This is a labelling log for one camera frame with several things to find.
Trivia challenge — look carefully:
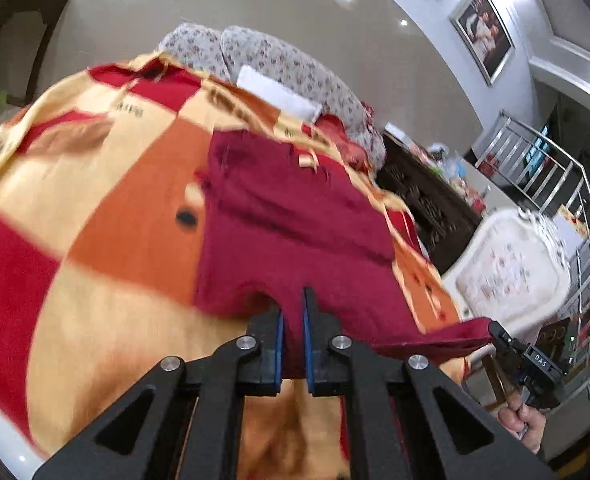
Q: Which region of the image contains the dark red sweater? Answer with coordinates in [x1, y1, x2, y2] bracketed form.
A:
[195, 130, 489, 379]

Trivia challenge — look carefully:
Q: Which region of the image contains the person's right hand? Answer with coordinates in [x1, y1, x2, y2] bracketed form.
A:
[497, 391, 547, 454]

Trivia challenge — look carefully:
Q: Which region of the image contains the white ornate chair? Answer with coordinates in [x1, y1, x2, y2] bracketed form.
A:
[443, 208, 571, 335]

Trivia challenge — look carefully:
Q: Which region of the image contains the dark carved wooden nightstand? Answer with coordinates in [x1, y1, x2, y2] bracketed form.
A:
[375, 133, 482, 274]

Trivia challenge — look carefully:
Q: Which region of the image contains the metal stair railing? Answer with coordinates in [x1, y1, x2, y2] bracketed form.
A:
[473, 110, 590, 401]

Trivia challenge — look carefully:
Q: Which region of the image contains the red orange patterned blanket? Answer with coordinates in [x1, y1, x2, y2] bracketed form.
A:
[0, 52, 472, 480]

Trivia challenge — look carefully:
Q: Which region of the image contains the clutter on nightstand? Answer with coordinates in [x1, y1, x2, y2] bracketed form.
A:
[384, 122, 490, 216]

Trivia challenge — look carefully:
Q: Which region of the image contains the red satin pillow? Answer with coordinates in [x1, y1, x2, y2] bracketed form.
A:
[316, 114, 371, 174]

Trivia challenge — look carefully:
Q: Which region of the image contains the framed wedding photo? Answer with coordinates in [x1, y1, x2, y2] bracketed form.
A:
[449, 0, 514, 87]

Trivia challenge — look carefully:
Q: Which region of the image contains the white pillow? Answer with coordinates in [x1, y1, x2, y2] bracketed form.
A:
[237, 65, 323, 122]

